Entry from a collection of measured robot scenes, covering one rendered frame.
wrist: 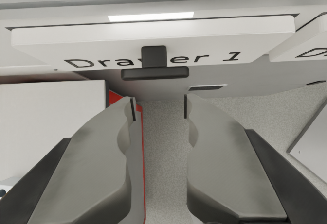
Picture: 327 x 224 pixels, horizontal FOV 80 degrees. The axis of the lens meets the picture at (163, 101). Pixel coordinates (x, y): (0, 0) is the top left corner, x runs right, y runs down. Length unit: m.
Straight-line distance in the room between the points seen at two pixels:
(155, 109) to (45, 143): 0.78
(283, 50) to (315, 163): 1.10
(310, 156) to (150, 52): 1.21
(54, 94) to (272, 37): 0.35
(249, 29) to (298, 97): 1.15
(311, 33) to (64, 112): 0.38
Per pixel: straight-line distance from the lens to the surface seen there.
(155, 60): 0.21
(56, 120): 0.41
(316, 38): 0.28
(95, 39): 0.22
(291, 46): 0.30
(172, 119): 1.12
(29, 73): 0.46
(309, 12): 0.26
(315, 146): 1.35
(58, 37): 0.23
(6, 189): 0.42
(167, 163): 1.14
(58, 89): 0.41
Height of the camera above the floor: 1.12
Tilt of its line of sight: 85 degrees down
